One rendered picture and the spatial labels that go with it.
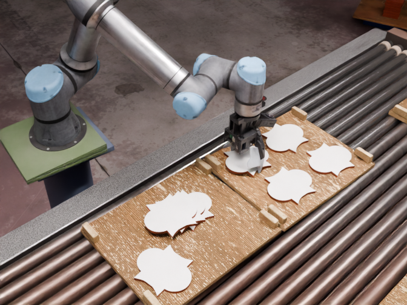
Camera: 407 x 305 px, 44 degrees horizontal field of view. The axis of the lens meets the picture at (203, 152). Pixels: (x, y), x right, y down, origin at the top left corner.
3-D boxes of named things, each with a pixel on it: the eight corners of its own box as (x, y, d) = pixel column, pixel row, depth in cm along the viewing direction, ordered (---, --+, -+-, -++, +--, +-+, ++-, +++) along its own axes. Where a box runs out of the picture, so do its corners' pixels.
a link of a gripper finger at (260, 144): (252, 158, 149) (245, 132, 146) (257, 156, 149) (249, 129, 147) (263, 160, 145) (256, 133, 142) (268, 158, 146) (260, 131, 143)
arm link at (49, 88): (24, 114, 159) (12, 79, 149) (51, 90, 167) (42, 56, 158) (54, 125, 155) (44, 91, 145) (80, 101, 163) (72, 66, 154)
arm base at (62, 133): (27, 128, 169) (19, 106, 162) (68, 111, 175) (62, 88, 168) (46, 154, 160) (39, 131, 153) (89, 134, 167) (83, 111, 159)
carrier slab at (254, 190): (201, 163, 155) (201, 159, 154) (291, 113, 176) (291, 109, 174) (284, 232, 136) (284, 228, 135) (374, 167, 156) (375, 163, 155)
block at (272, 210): (266, 212, 139) (267, 206, 137) (271, 209, 140) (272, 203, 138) (282, 226, 135) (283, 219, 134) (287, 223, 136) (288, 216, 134)
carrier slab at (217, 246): (80, 232, 134) (79, 228, 133) (196, 164, 155) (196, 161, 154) (160, 324, 115) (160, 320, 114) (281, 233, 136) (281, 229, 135)
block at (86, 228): (82, 230, 132) (80, 224, 131) (88, 227, 133) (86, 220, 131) (94, 244, 129) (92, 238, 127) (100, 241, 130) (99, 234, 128)
